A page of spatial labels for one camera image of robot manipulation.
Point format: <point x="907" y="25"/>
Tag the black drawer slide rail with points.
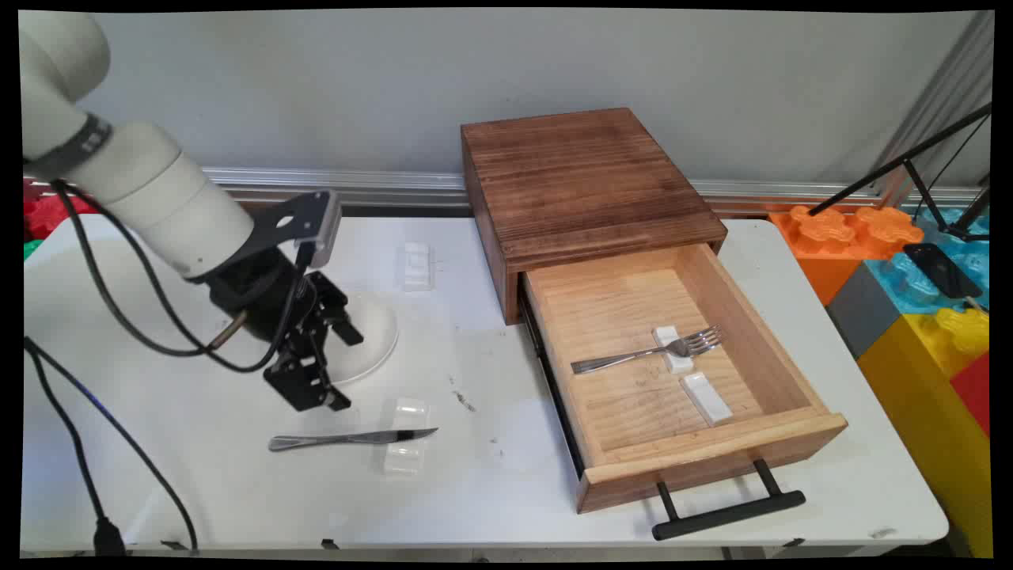
<point x="554" y="396"/>

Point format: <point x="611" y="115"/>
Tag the red studded toy block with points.
<point x="43" y="218"/>

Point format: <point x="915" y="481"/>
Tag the black tripod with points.
<point x="870" y="178"/>

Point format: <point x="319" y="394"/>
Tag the long white cutlery rest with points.
<point x="708" y="400"/>

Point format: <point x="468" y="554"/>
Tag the orange toy block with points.
<point x="823" y="261"/>

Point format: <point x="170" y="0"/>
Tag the light wooden drawer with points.
<point x="625" y="412"/>

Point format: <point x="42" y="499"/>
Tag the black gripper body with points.
<point x="253" y="297"/>

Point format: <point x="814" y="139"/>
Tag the small white cutlery rest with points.
<point x="417" y="267"/>

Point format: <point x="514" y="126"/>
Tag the silver table knife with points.
<point x="316" y="441"/>

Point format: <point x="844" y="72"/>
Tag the black smartphone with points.
<point x="942" y="271"/>

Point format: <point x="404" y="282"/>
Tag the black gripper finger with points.
<point x="305" y="380"/>
<point x="332" y="310"/>

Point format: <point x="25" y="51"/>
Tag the silver fork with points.
<point x="633" y="358"/>

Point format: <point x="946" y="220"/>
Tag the grey toy block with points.
<point x="863" y="313"/>

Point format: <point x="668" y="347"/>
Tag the large white cutlery rest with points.
<point x="405" y="461"/>

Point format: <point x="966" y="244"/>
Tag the aluminium wall rail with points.
<point x="380" y="188"/>

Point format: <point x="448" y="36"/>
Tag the green toy block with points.
<point x="30" y="249"/>

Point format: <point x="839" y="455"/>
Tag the blue toy block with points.
<point x="894" y="285"/>

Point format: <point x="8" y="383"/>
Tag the white round plate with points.
<point x="372" y="340"/>

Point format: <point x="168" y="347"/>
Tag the dark wooden drawer cabinet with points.
<point x="586" y="174"/>

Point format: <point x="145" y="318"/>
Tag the black camera mounting bracket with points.
<point x="277" y="226"/>

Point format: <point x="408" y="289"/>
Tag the yellow toy block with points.
<point x="918" y="427"/>

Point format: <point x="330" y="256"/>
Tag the short white cutlery rest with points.
<point x="679" y="365"/>

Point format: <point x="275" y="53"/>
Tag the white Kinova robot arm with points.
<point x="158" y="198"/>

